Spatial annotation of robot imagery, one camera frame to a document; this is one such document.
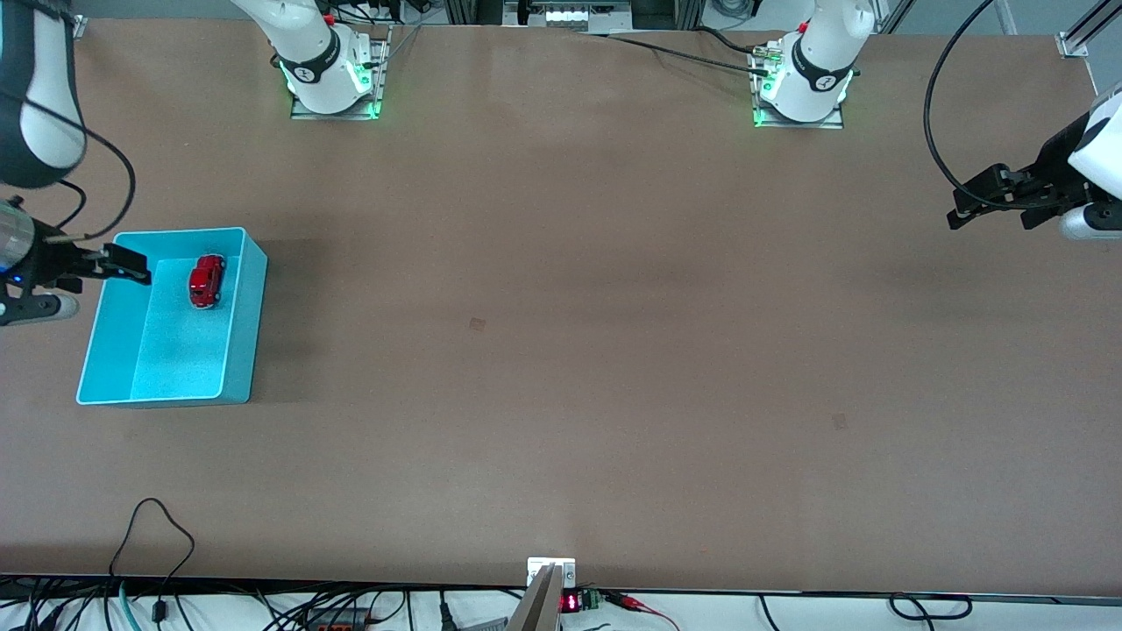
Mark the red clip lead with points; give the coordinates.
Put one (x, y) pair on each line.
(631, 602)

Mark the red beetle toy car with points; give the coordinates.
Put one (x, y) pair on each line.
(207, 280)

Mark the grey orange power strip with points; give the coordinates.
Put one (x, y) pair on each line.
(337, 620)

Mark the lit background device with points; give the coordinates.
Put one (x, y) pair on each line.
(570, 13)

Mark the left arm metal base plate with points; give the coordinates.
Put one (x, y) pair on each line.
(833, 124)

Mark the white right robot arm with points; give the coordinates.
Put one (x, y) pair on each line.
(48, 88)

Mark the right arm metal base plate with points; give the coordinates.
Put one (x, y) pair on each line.
(383, 70)

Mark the small metal corner bracket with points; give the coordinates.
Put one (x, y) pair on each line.
(79, 26)

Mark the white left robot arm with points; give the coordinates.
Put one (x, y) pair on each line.
(820, 53)

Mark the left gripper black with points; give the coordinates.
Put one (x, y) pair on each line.
(1051, 168)

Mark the blue plastic box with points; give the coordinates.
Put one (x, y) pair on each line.
(175, 359)

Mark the red display electronics module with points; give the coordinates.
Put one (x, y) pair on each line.
(571, 603)

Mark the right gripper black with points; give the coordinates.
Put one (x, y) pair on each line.
(49, 263)

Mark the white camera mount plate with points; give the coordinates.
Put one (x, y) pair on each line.
(535, 568)

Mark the grey metal mount bar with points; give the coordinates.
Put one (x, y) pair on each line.
(536, 609)

